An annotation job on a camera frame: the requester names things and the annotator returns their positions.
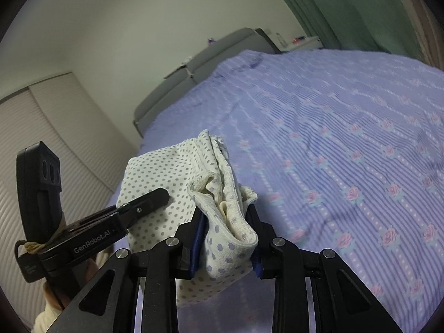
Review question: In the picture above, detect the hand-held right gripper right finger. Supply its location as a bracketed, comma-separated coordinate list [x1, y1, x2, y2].
[244, 203, 403, 333]

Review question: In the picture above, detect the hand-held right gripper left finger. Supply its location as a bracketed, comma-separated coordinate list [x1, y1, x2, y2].
[45, 206, 207, 333]

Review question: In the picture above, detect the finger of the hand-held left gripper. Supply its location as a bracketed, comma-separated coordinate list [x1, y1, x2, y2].
[115, 187, 170, 229]

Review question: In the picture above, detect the white dotted cloth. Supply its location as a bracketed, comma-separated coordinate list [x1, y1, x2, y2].
[117, 129, 259, 307]

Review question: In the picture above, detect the person's left forearm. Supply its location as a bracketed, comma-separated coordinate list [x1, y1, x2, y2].
[32, 302, 66, 333]

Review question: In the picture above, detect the person's left hand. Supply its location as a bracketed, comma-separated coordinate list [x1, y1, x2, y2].
[42, 250, 105, 311]

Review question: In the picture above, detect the white louvred closet door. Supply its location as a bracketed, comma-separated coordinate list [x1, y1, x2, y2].
[0, 72, 140, 320]

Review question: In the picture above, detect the purple floral bed blanket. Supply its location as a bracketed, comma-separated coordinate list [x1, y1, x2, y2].
[107, 49, 444, 333]

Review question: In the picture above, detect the grey bed headboard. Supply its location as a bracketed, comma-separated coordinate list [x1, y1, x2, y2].
[133, 28, 282, 139]

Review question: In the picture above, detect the white nightstand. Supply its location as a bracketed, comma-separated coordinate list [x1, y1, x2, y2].
[281, 36, 325, 53]

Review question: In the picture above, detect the green curtain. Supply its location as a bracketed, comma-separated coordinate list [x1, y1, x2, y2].
[260, 0, 427, 64]

